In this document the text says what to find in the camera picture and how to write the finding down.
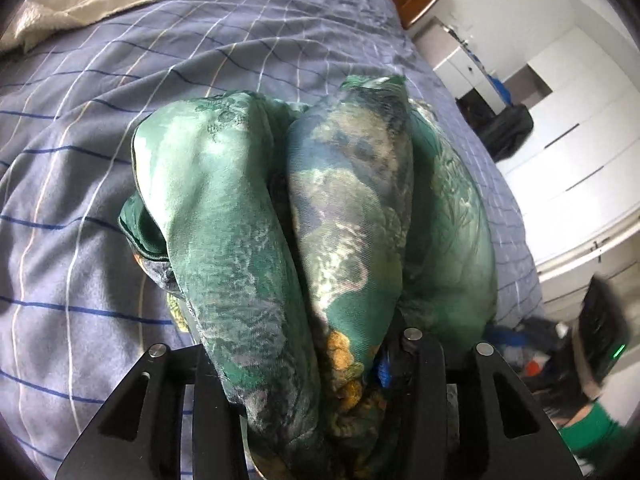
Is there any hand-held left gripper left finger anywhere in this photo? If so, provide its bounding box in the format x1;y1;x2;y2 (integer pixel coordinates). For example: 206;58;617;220
55;343;251;480

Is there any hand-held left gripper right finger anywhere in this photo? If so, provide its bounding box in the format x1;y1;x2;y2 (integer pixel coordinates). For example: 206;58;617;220
376;327;584;480

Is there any green printed padded jacket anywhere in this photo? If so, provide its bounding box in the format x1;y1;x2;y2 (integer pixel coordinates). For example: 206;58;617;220
118;74;497;480

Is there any pile of mixed clothes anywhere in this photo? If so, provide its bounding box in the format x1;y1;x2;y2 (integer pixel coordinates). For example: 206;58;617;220
485;317;581;401

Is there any white wardrobe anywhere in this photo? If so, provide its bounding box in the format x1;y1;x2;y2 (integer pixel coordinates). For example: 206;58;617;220
497;25;640;306

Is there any bed with blue checked sheet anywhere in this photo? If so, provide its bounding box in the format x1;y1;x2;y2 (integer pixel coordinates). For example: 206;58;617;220
0;0;545;480

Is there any white desk with drawer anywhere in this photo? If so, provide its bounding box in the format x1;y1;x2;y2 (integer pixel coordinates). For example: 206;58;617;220
416;17;506;116

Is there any cream fleece blanket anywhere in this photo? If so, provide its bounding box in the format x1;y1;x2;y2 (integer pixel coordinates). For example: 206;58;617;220
0;0;162;56

